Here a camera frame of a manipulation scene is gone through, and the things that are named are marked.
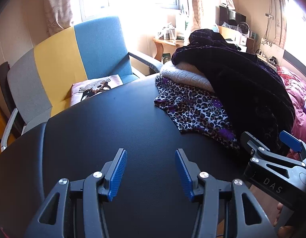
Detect person's right hand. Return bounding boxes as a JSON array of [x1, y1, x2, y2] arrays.
[[274, 202, 296, 238]]

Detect cat print cushion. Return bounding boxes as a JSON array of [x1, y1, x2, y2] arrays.
[[70, 76, 122, 107]]

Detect small desk fan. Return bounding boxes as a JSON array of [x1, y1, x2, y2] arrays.
[[238, 22, 250, 36]]

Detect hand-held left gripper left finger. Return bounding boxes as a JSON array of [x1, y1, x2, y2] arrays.
[[24, 148, 128, 238]]

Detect white shopping bag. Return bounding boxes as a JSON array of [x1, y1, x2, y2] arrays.
[[175, 9, 193, 40]]

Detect dark purple velvet garment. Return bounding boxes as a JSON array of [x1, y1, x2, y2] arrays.
[[171, 29, 296, 154]]

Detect black monitor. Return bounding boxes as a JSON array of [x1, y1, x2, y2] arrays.
[[219, 5, 247, 26]]

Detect leopard print garment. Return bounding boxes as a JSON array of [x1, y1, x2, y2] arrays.
[[153, 76, 240, 150]]

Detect grey yellow blue armchair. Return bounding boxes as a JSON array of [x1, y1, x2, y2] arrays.
[[0, 16, 163, 152]]

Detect wooden desk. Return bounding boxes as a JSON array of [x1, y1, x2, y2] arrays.
[[153, 36, 190, 61]]

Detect beige patterned curtain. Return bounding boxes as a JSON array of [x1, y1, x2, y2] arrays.
[[44, 0, 74, 36], [188, 0, 214, 30]]

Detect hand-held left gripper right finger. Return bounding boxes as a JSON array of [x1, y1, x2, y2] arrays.
[[175, 149, 277, 238]]

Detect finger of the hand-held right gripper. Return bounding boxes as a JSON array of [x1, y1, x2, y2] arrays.
[[240, 131, 306, 178], [279, 131, 306, 165]]

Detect white fluffy sweater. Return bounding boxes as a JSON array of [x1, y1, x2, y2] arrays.
[[160, 61, 215, 92]]

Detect wooden chair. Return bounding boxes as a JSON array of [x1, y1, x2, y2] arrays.
[[217, 25, 243, 45]]

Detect pink quilt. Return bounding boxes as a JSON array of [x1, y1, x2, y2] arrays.
[[277, 66, 306, 159]]

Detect bright side window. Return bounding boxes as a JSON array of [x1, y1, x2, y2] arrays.
[[283, 0, 306, 60]]

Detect white floral board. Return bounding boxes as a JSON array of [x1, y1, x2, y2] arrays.
[[259, 38, 285, 65]]

